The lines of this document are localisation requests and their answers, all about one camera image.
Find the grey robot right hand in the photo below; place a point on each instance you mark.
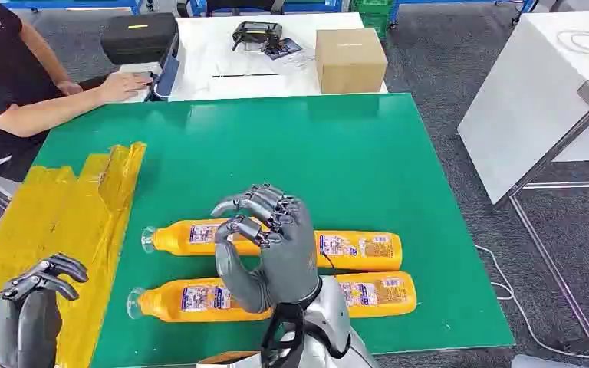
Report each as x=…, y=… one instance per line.
x=287, y=254

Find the person's left hand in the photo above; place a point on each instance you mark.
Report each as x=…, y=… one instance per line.
x=70, y=88

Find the person's right hand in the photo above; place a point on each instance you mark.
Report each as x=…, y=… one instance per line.
x=124, y=86

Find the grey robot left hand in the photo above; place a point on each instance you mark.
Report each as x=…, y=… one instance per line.
x=30, y=330

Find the orange drink bottle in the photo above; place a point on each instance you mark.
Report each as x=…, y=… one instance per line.
x=274, y=249
x=172, y=302

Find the white device with blue edge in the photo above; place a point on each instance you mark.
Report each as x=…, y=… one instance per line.
x=166, y=76

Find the black case with yellow label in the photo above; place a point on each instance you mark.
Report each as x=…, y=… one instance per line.
x=137, y=38

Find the person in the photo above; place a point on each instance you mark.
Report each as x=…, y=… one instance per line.
x=0, y=61

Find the green mat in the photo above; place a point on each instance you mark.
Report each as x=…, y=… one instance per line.
x=284, y=152

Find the yellow sheet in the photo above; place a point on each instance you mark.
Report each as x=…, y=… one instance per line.
x=45, y=223

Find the white flat box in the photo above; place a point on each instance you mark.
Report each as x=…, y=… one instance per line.
x=243, y=86

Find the black chair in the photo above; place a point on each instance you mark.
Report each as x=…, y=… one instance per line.
x=238, y=5

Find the black handheld controller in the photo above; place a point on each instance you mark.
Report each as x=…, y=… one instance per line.
x=256, y=33

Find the dark printed booklet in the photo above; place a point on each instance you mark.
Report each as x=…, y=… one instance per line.
x=284, y=48

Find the clear plastic paper sleeve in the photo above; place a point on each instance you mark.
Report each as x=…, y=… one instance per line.
x=299, y=61

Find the brown cardboard box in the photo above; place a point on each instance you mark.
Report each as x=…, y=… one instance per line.
x=350, y=61

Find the green plastic crate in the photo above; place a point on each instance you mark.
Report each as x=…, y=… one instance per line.
x=373, y=15

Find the grey rounded object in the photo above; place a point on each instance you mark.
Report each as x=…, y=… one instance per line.
x=538, y=362

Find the white side table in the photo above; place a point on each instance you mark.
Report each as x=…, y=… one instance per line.
x=523, y=101

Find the blue metal rack frame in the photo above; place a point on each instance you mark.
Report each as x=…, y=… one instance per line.
x=452, y=2
x=71, y=4
x=315, y=5

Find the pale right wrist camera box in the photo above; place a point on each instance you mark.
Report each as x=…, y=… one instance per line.
x=228, y=359

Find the metal table leg frame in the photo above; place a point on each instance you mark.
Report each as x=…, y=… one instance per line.
x=548, y=254

